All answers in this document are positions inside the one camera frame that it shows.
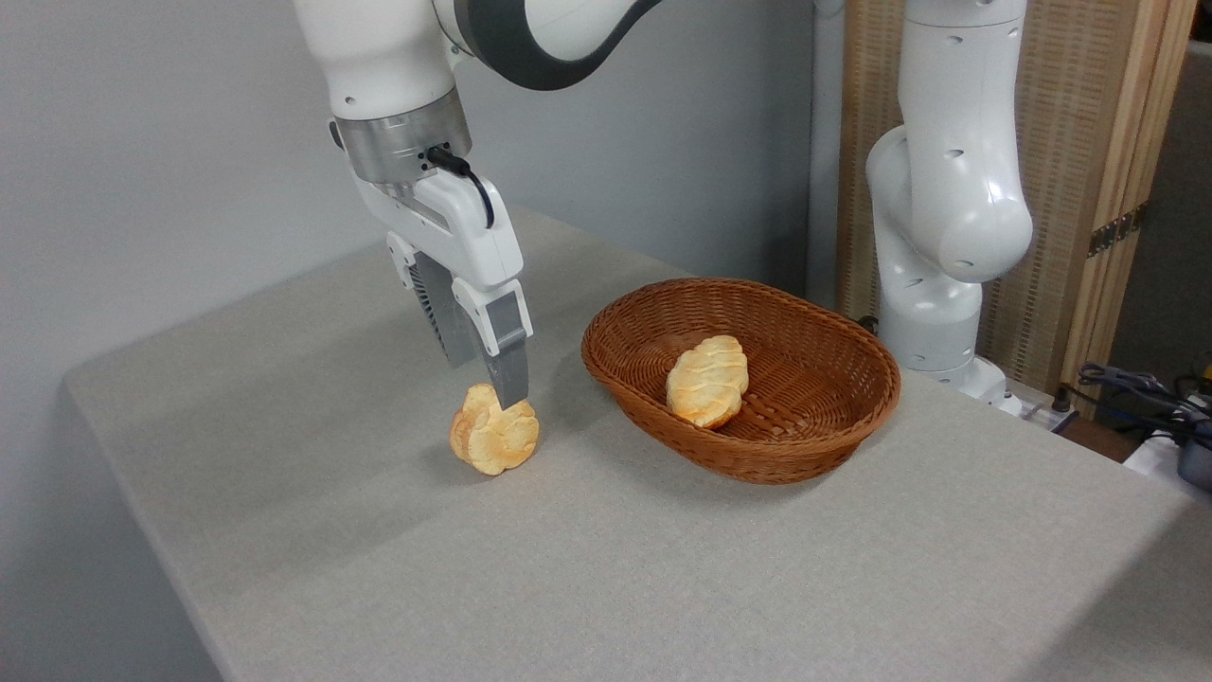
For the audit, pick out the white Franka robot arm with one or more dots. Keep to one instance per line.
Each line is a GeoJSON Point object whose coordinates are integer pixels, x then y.
{"type": "Point", "coordinates": [947, 142]}

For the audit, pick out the wooden folding screen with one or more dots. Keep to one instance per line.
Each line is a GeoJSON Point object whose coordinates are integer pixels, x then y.
{"type": "Point", "coordinates": [1070, 142]}

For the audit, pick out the flower-shaped golden bread roll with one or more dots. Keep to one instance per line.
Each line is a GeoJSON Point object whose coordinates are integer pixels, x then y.
{"type": "Point", "coordinates": [494, 438]}

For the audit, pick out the brown wicker basket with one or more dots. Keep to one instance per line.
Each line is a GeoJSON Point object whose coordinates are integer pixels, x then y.
{"type": "Point", "coordinates": [814, 417]}

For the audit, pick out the oval golden bread loaf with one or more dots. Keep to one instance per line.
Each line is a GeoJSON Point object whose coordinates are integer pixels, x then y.
{"type": "Point", "coordinates": [705, 381]}

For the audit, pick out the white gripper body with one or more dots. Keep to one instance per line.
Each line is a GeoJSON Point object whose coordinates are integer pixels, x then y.
{"type": "Point", "coordinates": [454, 227]}

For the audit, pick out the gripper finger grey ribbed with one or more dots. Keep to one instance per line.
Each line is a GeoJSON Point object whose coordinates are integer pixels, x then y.
{"type": "Point", "coordinates": [445, 317]}

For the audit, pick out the gripper finger with grey tip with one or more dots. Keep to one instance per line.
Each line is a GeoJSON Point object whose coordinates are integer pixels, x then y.
{"type": "Point", "coordinates": [507, 341]}

